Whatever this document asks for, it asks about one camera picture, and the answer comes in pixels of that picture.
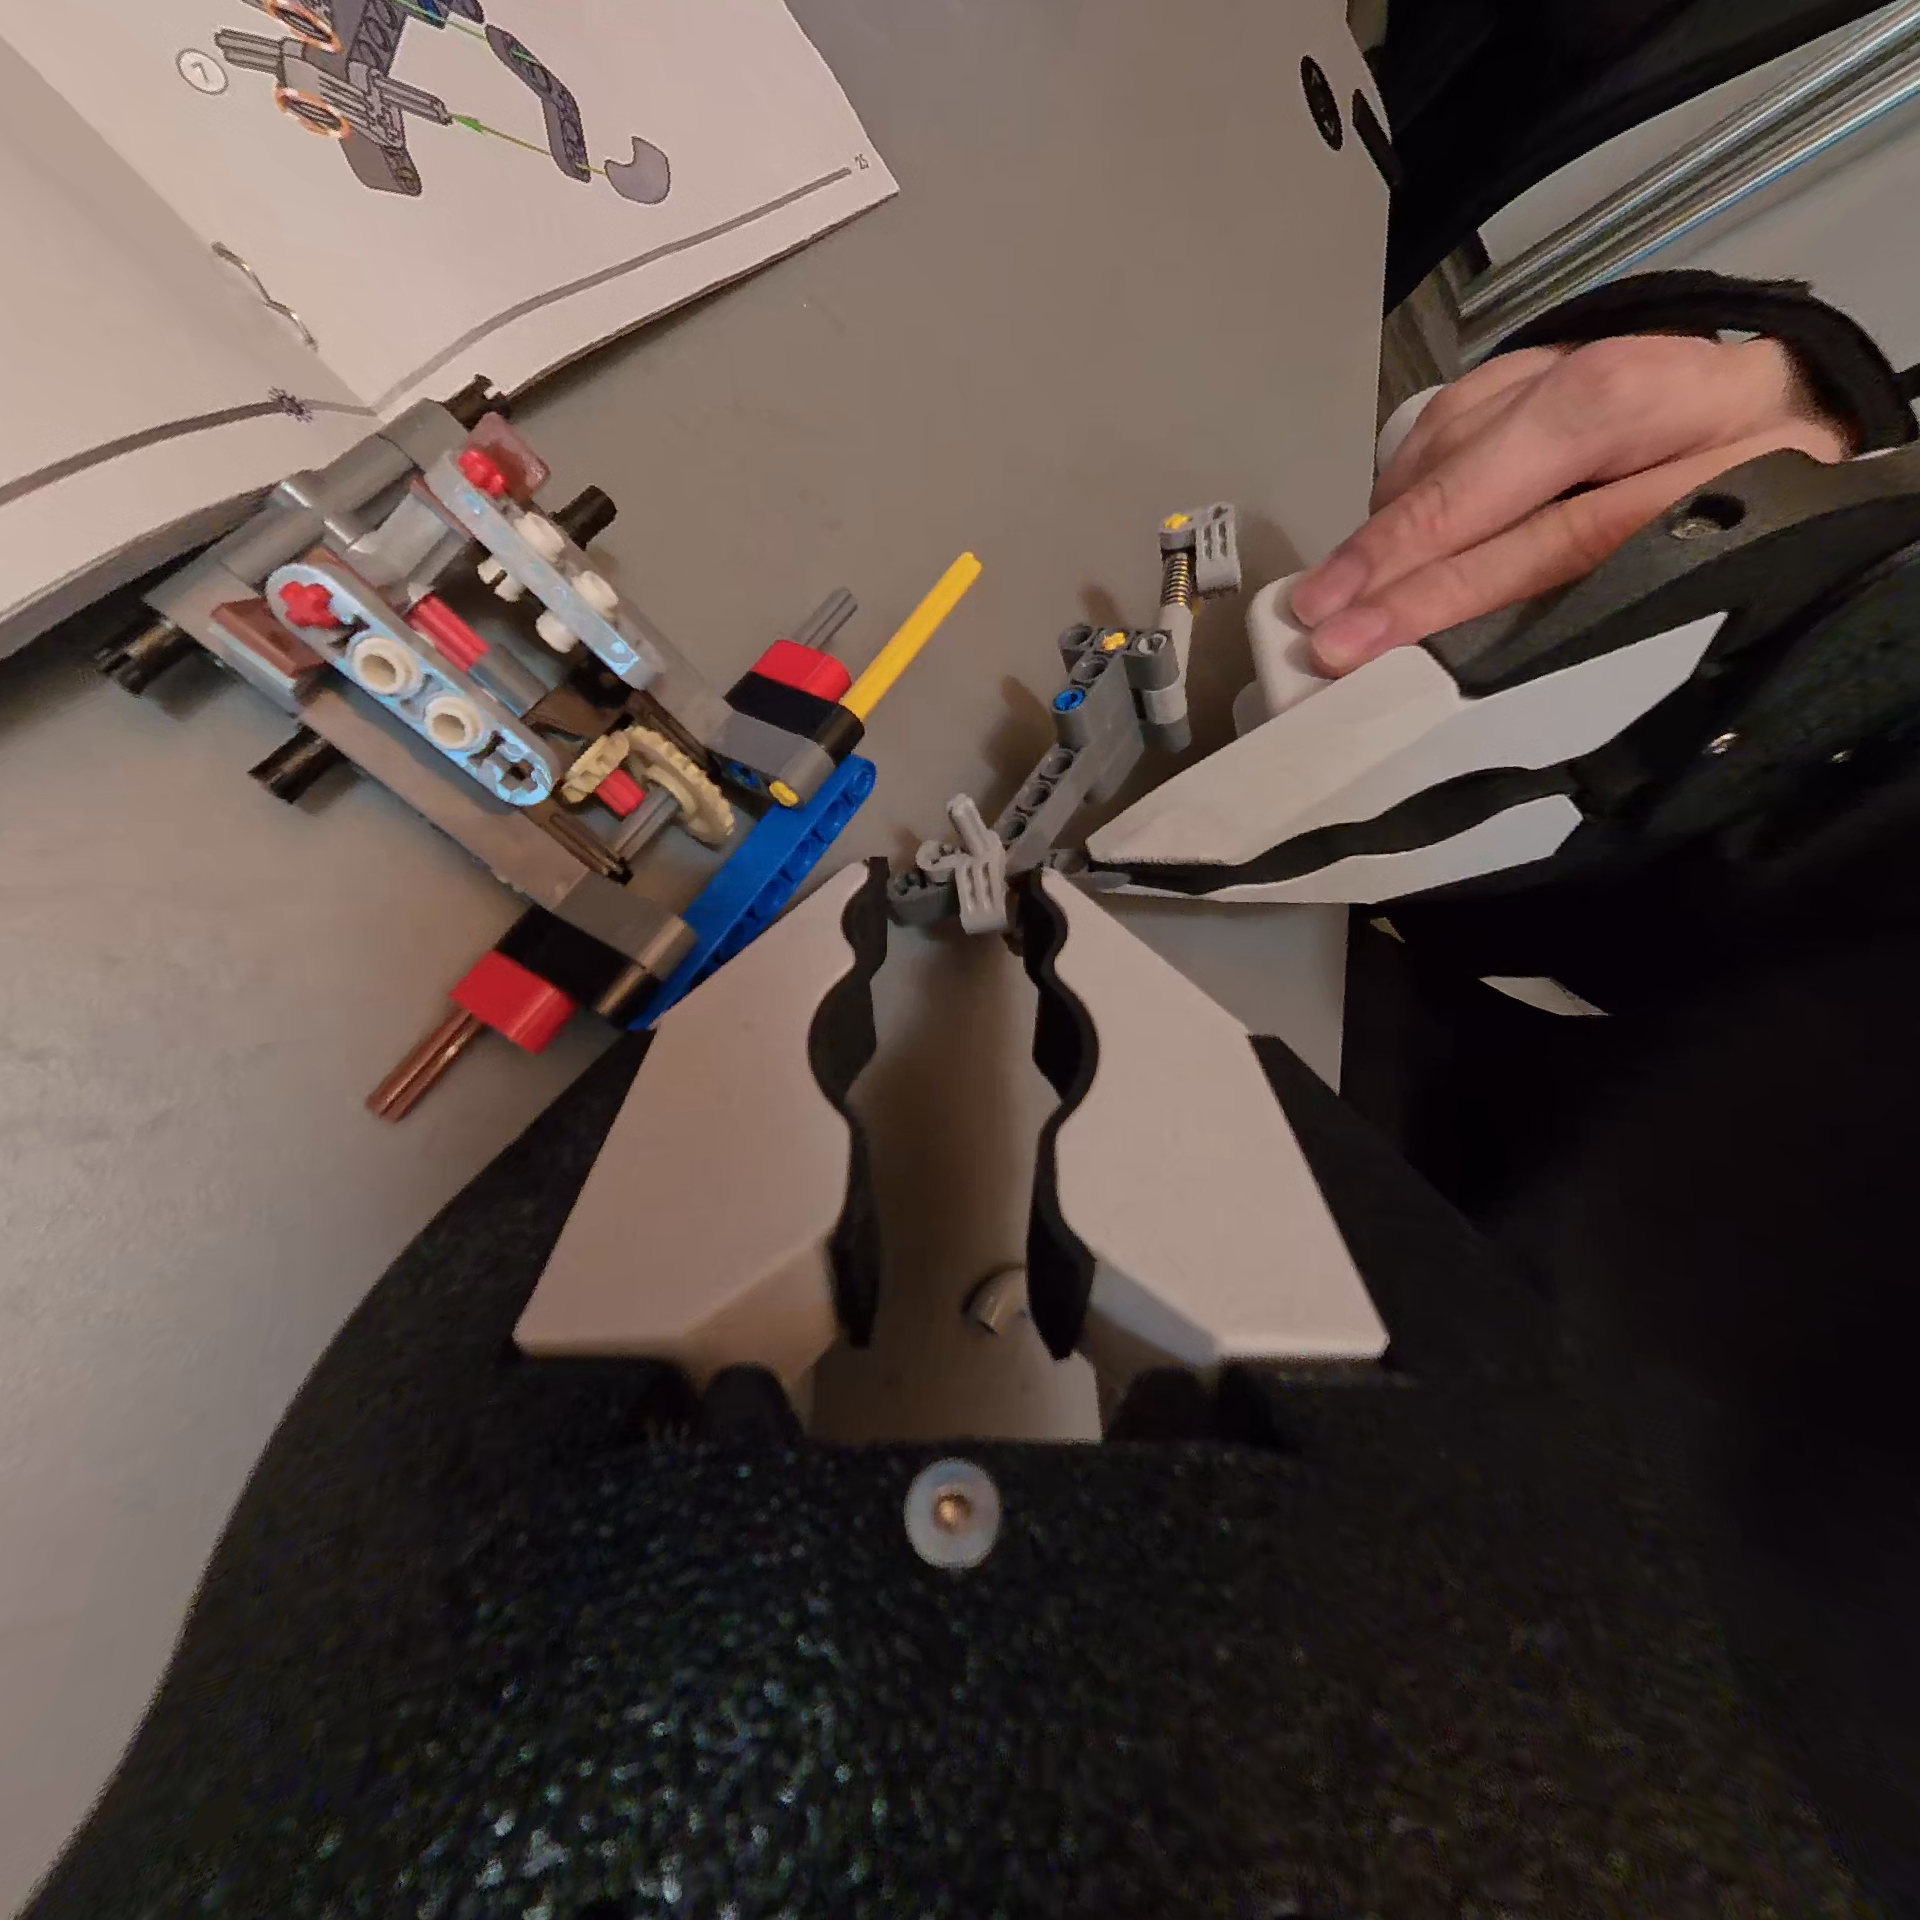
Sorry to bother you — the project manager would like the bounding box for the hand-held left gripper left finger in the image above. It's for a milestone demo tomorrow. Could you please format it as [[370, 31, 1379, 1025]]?
[[514, 859, 890, 1375]]

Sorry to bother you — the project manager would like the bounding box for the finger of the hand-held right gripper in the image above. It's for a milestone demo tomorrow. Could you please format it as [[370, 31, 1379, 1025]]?
[[1110, 771, 1589, 912], [1084, 611, 1731, 876]]

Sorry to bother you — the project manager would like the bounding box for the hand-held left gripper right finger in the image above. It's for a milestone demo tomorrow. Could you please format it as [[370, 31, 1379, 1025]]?
[[1020, 869, 1391, 1375]]

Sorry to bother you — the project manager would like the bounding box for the grey lego suspension arm assembly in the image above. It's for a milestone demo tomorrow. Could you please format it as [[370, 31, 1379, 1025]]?
[[884, 501, 1246, 939]]

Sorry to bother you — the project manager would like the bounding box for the lego chassis assembly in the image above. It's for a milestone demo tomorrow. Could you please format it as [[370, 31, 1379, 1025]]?
[[98, 374, 983, 1127]]

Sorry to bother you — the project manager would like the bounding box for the lego instruction booklet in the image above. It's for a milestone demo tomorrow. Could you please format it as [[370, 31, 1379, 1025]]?
[[0, 0, 903, 662]]

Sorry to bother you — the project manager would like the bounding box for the person's right hand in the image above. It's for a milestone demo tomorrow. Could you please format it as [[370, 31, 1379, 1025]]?
[[1287, 333, 1861, 676]]

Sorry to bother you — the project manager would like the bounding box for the aluminium rail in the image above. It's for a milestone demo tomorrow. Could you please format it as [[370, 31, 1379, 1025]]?
[[1447, 0, 1920, 324]]

